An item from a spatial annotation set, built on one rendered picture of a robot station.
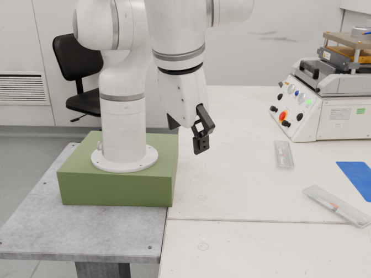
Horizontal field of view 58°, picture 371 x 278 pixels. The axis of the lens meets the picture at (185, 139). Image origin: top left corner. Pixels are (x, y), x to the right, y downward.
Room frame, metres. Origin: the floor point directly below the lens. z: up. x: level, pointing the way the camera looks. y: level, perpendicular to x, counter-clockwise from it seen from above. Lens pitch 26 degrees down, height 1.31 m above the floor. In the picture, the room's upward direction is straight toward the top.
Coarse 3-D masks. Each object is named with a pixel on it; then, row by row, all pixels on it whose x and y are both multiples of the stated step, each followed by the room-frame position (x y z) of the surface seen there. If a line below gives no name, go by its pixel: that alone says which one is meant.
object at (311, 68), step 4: (304, 60) 1.36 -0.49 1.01; (300, 64) 1.36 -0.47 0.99; (304, 64) 1.33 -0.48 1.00; (308, 64) 1.30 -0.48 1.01; (300, 68) 1.36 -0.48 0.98; (304, 68) 1.36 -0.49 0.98; (308, 68) 1.28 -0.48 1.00; (312, 68) 1.24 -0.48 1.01; (316, 68) 1.23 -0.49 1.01; (312, 72) 1.24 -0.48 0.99; (316, 72) 1.23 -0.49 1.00; (312, 76) 1.23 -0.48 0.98; (316, 76) 1.23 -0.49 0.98
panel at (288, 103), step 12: (288, 84) 1.41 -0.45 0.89; (300, 84) 1.32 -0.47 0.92; (288, 96) 1.36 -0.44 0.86; (312, 96) 1.19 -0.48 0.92; (288, 108) 1.30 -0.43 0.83; (300, 108) 1.21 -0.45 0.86; (276, 120) 1.33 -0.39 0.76; (288, 120) 1.24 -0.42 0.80; (300, 120) 1.16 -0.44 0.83; (288, 132) 1.19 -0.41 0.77
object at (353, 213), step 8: (312, 192) 0.77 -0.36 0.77; (320, 192) 0.77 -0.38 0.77; (320, 200) 0.74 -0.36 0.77; (328, 200) 0.74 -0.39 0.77; (336, 200) 0.74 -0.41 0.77; (336, 208) 0.70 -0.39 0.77; (344, 208) 0.70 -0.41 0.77; (352, 208) 0.70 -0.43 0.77; (352, 216) 0.67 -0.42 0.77; (360, 216) 0.67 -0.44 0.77; (368, 216) 0.67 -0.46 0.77; (360, 224) 0.64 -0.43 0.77
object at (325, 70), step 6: (318, 60) 1.37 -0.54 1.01; (318, 66) 1.35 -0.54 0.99; (324, 66) 1.30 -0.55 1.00; (330, 66) 1.26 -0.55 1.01; (300, 72) 1.35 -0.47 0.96; (306, 72) 1.32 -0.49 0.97; (324, 72) 1.29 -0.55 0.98; (330, 72) 1.25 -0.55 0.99; (306, 78) 1.28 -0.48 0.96; (318, 78) 1.23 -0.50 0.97; (324, 78) 1.23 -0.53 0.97; (312, 84) 1.22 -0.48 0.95
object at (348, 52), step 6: (330, 48) 1.36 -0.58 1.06; (336, 48) 1.36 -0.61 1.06; (342, 48) 1.36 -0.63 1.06; (348, 48) 1.36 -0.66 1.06; (342, 54) 1.26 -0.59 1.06; (348, 54) 1.24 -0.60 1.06; (360, 54) 1.24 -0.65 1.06; (366, 54) 1.24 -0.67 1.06; (360, 60) 1.21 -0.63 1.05; (366, 60) 1.21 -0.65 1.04; (360, 66) 1.21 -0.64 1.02; (366, 66) 1.21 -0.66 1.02
